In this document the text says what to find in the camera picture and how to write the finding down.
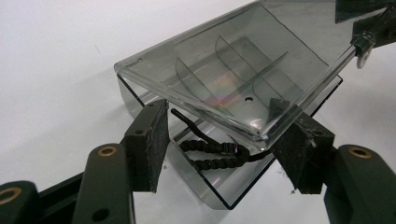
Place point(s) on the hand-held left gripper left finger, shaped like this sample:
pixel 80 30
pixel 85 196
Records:
pixel 143 149

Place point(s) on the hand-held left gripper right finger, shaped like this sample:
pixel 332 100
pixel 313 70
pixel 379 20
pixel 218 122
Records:
pixel 305 149

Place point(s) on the clear plastic compartment box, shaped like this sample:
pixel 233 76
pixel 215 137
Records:
pixel 236 68

